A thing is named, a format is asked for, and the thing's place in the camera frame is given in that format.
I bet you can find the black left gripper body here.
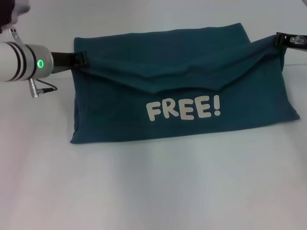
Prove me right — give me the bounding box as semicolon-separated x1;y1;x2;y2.
49;51;83;72

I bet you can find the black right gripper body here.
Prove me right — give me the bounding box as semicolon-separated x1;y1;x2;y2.
286;34;307;51

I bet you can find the blue-green shirt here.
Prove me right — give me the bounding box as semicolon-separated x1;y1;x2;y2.
69;23;300;146

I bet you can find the grey cable with silver connector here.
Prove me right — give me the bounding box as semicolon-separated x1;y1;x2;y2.
290;35;307;46

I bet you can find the dark red cable with plug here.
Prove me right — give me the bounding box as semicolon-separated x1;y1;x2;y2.
35;80;59;93

